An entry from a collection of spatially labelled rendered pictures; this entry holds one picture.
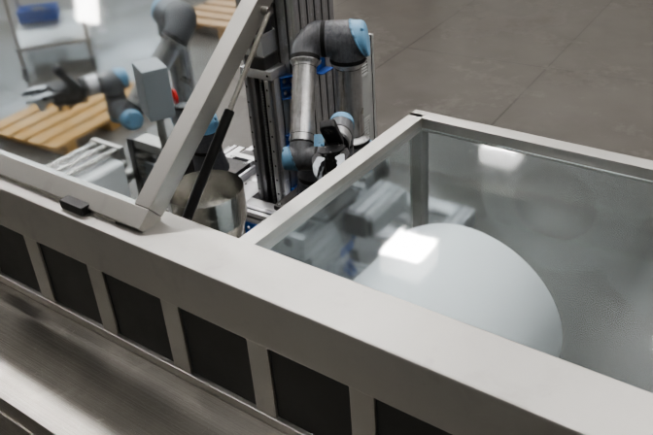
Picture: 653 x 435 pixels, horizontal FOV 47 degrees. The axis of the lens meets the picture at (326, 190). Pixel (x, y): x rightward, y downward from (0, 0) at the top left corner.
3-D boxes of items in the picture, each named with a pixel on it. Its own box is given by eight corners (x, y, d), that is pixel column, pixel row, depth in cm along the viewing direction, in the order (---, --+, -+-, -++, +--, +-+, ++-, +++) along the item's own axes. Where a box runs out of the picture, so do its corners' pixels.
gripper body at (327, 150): (349, 178, 209) (353, 157, 219) (343, 150, 204) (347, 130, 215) (322, 181, 210) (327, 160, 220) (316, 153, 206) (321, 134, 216)
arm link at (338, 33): (333, 164, 269) (323, 14, 242) (375, 164, 267) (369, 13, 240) (329, 181, 259) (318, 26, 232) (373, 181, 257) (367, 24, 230)
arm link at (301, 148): (286, 15, 237) (279, 166, 227) (320, 14, 235) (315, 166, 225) (292, 29, 248) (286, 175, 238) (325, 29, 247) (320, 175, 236)
